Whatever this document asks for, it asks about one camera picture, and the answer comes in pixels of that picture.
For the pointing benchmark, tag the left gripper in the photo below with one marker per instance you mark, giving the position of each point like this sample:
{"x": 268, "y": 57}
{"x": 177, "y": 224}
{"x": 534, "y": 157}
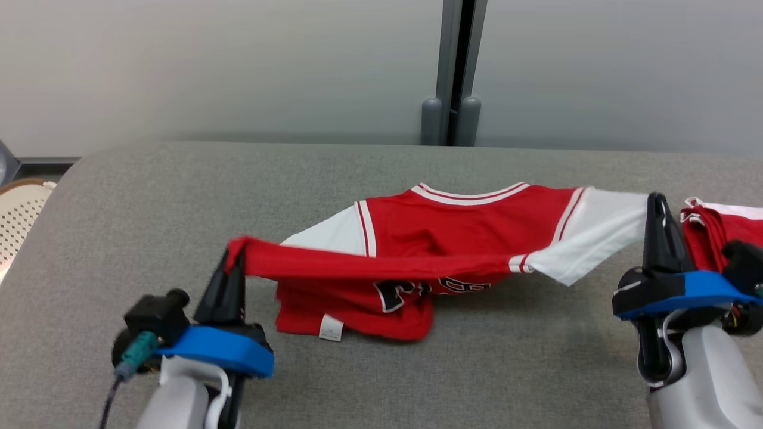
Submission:
{"x": 250, "y": 333}

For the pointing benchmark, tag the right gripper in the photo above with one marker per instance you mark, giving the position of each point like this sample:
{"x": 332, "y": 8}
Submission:
{"x": 647, "y": 289}

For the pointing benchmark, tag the red shorts white stripe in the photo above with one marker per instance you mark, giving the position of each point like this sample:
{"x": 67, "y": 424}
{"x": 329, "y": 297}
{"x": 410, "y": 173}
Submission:
{"x": 709, "y": 238}

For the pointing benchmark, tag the red white basketball jersey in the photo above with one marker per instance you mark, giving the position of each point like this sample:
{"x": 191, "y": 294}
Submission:
{"x": 441, "y": 232}

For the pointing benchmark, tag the cream perforated laundry basket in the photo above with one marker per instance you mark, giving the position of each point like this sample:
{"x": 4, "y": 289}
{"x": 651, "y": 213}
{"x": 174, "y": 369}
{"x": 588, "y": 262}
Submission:
{"x": 18, "y": 220}

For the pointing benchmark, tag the grey cylinder bumper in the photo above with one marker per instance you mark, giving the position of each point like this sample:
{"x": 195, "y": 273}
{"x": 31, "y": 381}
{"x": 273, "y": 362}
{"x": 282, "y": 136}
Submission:
{"x": 431, "y": 122}
{"x": 470, "y": 122}

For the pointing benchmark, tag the right blue camera mount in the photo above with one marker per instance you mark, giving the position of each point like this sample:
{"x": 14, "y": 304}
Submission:
{"x": 709, "y": 289}

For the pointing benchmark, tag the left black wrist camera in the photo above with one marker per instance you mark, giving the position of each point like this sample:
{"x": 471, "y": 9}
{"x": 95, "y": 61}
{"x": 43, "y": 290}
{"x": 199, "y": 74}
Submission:
{"x": 155, "y": 316}

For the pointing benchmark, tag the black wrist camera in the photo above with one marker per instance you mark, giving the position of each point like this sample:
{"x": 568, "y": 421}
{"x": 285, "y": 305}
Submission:
{"x": 745, "y": 265}
{"x": 155, "y": 316}

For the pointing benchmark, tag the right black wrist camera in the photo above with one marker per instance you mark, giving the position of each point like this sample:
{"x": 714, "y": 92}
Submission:
{"x": 745, "y": 265}

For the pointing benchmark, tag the grey partition post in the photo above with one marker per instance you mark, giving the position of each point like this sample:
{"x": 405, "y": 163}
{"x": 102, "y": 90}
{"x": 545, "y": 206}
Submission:
{"x": 447, "y": 47}

